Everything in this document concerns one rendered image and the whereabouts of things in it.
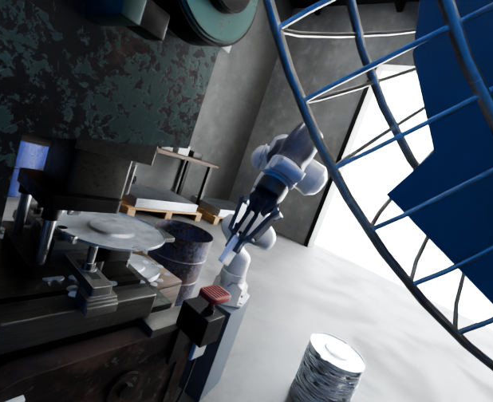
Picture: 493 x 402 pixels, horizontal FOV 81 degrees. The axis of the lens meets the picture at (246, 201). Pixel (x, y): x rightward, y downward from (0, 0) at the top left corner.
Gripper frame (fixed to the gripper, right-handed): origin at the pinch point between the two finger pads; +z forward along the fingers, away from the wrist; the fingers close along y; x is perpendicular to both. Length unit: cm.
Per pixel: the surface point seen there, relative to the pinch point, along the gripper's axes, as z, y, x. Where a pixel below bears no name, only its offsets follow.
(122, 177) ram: 0.1, 25.4, 18.1
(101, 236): 14.6, 27.5, 11.0
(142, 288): 19.0, 14.1, 2.1
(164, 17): -19.8, 2.7, 42.6
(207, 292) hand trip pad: 10.9, 0.5, -2.2
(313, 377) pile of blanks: 23, -8, -109
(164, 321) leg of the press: 22.8, 7.9, -4.7
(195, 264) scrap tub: 12, 86, -100
